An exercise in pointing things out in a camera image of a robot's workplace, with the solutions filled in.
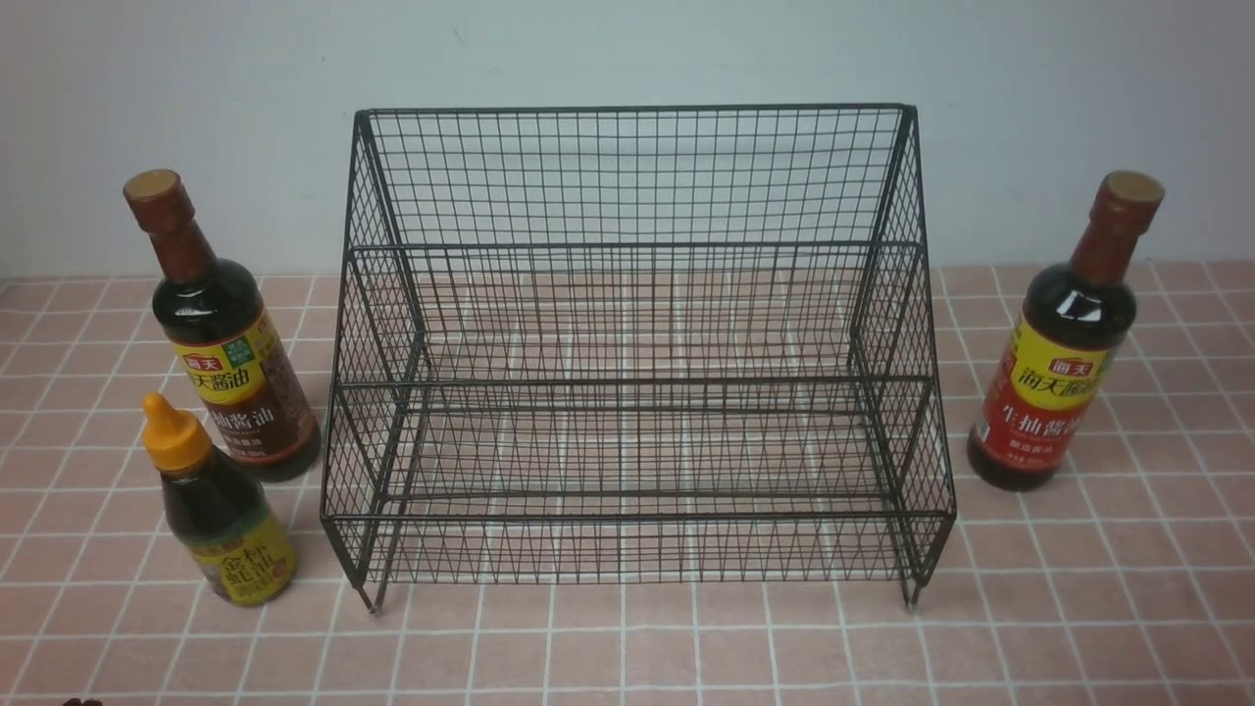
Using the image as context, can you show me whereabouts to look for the brown-label soy sauce bottle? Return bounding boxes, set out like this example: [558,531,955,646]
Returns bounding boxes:
[123,169,320,482]

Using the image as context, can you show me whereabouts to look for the small orange-cap sauce bottle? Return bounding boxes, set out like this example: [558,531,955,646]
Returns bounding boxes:
[141,393,297,607]

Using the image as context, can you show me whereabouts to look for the red-label soy sauce bottle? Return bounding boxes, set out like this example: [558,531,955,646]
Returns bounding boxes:
[968,171,1165,492]

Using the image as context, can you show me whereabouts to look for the pink checkered tablecloth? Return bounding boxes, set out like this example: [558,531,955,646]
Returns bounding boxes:
[1,261,1252,705]

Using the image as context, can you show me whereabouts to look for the black wire mesh rack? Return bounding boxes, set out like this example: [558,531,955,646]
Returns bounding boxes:
[320,103,958,612]

